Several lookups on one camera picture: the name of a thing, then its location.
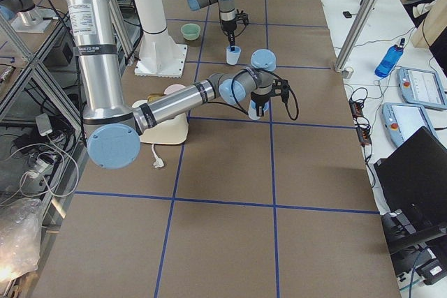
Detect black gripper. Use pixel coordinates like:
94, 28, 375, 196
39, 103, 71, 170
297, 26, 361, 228
250, 87, 272, 117
219, 11, 248, 50

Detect light blue cup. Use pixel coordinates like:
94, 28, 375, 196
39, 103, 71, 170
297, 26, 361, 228
226, 45, 241, 66
248, 100, 270, 121

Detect green bowl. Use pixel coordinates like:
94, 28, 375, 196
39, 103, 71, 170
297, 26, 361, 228
180, 23, 201, 41

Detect pink bowl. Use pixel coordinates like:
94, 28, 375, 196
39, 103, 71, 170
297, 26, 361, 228
163, 84, 185, 96

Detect cream toaster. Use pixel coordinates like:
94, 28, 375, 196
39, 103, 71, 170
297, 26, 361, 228
131, 99, 189, 146

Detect toast slice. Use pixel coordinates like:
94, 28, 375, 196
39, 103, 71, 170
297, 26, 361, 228
147, 94, 165, 103

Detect black power strip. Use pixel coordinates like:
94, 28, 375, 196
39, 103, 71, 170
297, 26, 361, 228
349, 99, 372, 147

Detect toaster white plug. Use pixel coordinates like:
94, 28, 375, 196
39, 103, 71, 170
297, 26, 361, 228
151, 144, 165, 169

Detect blue water bottle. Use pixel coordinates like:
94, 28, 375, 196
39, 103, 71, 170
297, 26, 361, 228
374, 38, 406, 78

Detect teach pendant near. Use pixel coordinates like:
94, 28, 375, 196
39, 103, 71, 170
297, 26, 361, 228
382, 103, 437, 147

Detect teach pendant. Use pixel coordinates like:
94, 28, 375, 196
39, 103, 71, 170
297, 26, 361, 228
397, 67, 446, 110
382, 103, 437, 147

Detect teach pendant far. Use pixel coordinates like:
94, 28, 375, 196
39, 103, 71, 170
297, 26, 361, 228
397, 67, 446, 110

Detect black laptop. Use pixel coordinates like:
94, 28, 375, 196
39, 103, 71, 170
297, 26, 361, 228
374, 126, 446, 242

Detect clear plastic bag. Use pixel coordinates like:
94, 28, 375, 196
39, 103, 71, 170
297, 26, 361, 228
1, 198, 43, 283

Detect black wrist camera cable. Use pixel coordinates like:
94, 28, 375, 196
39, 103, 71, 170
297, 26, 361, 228
209, 70, 300, 121

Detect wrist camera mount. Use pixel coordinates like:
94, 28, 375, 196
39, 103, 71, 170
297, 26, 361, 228
271, 79, 290, 105
236, 9, 249, 27

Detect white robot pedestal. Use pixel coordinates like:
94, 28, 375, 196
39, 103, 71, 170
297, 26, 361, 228
134, 0, 187, 77

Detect aluminium frame post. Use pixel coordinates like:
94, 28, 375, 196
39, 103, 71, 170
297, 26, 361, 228
334, 0, 378, 79

